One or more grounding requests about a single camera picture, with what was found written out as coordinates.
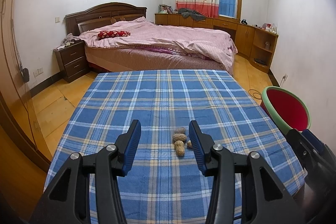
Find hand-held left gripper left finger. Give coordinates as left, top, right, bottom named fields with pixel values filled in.
left=30, top=119, right=142, bottom=224

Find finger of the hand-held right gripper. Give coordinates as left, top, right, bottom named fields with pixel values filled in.
left=301, top=129, right=326, bottom=152
left=286, top=129, right=322, bottom=170

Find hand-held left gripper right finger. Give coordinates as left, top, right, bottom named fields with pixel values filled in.
left=188, top=120, right=306, bottom=224

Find red basin with green rim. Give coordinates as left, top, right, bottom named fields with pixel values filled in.
left=262, top=86, right=311, bottom=132

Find blue plaid blanket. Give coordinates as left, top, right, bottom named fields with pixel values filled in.
left=43, top=70, right=307, bottom=224

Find dark wooden nightstand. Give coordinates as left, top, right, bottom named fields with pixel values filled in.
left=53, top=40, right=88, bottom=83

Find pink quilt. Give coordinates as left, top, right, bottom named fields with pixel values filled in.
left=79, top=17, right=238, bottom=73

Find red floral pillow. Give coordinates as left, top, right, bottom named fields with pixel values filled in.
left=98, top=30, right=131, bottom=40

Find white bottles and bag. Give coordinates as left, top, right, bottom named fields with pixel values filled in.
left=262, top=22, right=278, bottom=34

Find light wooden cabinet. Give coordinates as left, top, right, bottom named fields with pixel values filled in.
left=155, top=13, right=279, bottom=73

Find pale cloth pile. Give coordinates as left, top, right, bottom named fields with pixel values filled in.
left=61, top=33, right=82, bottom=47

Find grey clothes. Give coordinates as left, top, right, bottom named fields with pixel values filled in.
left=178, top=7, right=206, bottom=21

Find dark wooden bed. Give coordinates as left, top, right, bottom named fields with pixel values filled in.
left=65, top=2, right=238, bottom=75

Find brown wooden door frame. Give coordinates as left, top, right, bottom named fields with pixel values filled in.
left=0, top=0, right=51, bottom=165

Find thin black cable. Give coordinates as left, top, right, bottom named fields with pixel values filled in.
left=0, top=0, right=37, bottom=146

